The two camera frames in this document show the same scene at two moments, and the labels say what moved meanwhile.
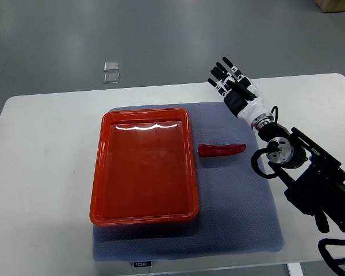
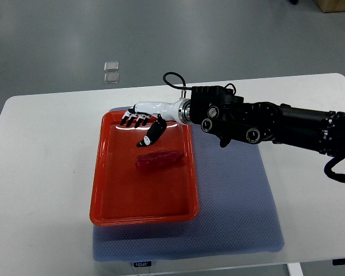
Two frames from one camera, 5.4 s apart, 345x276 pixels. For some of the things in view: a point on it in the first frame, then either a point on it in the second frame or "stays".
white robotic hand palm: x=255 y=107 -> x=179 y=111
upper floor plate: x=111 y=66 stays
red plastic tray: x=144 y=168 stays
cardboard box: x=336 y=6 stays
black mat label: x=142 y=264 stays
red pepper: x=207 y=150 -> x=158 y=160
